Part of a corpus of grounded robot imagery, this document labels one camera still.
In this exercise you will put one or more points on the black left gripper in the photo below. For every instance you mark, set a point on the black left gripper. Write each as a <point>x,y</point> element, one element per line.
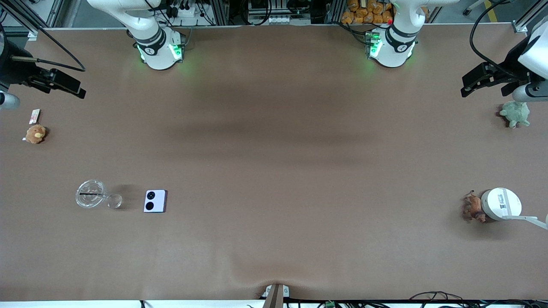
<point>515,64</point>

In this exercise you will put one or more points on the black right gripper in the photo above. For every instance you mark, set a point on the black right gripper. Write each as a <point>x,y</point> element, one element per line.
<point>13,70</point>

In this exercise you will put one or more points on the reddish brown plush toy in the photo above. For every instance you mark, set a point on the reddish brown plush toy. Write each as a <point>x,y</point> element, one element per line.
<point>473,207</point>

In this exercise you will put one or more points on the lilac dual-lens smartphone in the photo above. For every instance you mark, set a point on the lilac dual-lens smartphone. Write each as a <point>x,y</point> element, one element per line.
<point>155,201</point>

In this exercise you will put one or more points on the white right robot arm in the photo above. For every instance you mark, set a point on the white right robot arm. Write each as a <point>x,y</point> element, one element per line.
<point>154,47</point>

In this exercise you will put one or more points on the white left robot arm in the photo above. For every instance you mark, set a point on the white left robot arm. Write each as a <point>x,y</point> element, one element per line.
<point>396,47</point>

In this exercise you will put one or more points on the small printed packet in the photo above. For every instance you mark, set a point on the small printed packet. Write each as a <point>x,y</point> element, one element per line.
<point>34,116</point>

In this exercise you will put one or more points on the green plush turtle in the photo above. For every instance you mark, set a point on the green plush turtle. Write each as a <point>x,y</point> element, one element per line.
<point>516,114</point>

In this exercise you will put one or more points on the black stirring stick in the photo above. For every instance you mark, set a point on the black stirring stick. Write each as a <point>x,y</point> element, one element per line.
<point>90,194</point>

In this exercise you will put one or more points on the clear drinking glass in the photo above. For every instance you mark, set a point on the clear drinking glass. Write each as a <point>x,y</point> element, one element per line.
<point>90,194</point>

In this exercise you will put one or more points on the white desk lamp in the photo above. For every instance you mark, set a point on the white desk lamp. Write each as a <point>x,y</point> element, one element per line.
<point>501,204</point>

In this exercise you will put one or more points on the bag of orange snacks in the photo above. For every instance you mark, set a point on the bag of orange snacks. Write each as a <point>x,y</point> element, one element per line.
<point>364,10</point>

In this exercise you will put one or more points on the white power strip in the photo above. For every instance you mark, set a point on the white power strip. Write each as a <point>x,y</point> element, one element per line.
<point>186,10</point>

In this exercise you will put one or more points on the grey equipment box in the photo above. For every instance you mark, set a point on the grey equipment box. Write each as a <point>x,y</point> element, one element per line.
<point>269,10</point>

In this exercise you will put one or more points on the aluminium frame post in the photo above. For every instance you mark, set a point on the aluminium frame post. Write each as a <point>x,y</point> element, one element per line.
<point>524,21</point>

